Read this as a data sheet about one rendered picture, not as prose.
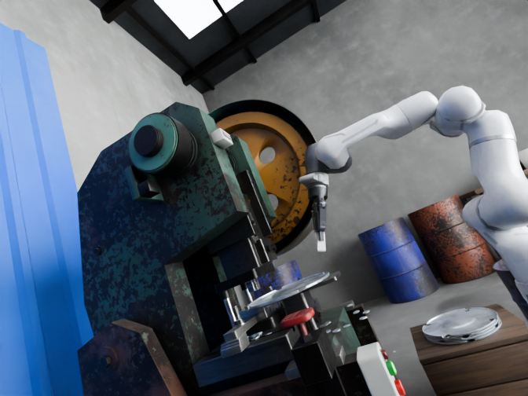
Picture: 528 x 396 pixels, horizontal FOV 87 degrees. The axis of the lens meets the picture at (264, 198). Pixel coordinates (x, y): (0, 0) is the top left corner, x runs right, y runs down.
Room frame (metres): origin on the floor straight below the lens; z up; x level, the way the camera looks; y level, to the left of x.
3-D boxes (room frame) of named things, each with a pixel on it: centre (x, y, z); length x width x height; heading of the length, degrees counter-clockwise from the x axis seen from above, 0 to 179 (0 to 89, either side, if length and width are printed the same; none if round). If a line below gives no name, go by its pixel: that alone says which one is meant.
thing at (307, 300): (0.98, -0.01, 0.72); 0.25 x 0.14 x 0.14; 74
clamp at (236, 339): (0.86, 0.21, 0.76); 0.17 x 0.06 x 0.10; 164
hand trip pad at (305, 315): (0.64, 0.03, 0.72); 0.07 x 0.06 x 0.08; 74
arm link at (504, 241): (0.88, -0.61, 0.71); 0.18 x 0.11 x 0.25; 175
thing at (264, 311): (1.02, 0.15, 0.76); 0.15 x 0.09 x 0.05; 164
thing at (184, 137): (0.79, 0.25, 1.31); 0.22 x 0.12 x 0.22; 74
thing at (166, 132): (1.02, 0.16, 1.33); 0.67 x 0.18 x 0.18; 164
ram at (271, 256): (1.01, 0.12, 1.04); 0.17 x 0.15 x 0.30; 74
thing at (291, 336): (1.03, 0.16, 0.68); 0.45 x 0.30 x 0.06; 164
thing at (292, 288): (0.99, 0.04, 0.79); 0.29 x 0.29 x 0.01
